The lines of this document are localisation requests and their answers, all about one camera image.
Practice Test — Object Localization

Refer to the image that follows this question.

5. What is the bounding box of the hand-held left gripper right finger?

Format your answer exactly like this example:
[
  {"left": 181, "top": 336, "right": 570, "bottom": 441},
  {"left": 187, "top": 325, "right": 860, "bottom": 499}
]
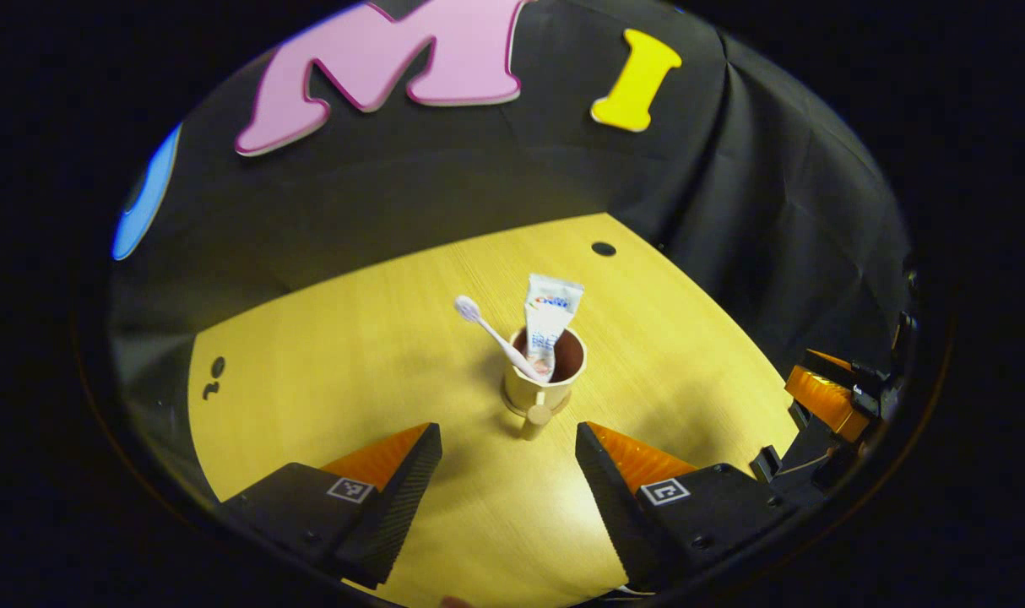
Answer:
[{"left": 575, "top": 421, "right": 796, "bottom": 592}]

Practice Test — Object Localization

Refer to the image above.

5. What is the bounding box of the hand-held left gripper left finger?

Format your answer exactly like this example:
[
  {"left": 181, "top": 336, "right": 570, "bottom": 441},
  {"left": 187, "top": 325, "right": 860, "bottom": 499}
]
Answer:
[{"left": 217, "top": 422, "right": 443, "bottom": 589}]

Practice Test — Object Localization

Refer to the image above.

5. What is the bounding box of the beige cup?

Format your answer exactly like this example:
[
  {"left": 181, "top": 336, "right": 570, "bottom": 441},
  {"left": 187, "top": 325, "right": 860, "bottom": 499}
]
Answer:
[{"left": 502, "top": 326, "right": 588, "bottom": 442}]

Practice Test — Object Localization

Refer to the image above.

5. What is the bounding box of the pink toothbrush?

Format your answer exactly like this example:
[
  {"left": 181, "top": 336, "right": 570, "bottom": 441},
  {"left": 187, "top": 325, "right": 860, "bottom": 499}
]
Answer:
[{"left": 454, "top": 295, "right": 547, "bottom": 383}]

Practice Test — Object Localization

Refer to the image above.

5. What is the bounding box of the white toothpaste tube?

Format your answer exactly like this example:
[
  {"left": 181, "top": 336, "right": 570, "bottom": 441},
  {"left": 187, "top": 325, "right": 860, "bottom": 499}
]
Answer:
[{"left": 523, "top": 273, "right": 585, "bottom": 381}]

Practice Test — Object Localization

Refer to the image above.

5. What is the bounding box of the wooden desktop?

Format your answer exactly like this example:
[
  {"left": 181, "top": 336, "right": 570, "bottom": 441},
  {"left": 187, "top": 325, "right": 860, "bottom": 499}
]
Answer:
[{"left": 187, "top": 213, "right": 800, "bottom": 608}]

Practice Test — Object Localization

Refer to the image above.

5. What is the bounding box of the black backdrop cloth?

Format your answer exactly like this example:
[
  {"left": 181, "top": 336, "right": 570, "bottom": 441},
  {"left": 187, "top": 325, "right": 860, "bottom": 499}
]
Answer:
[{"left": 107, "top": 0, "right": 914, "bottom": 508}]

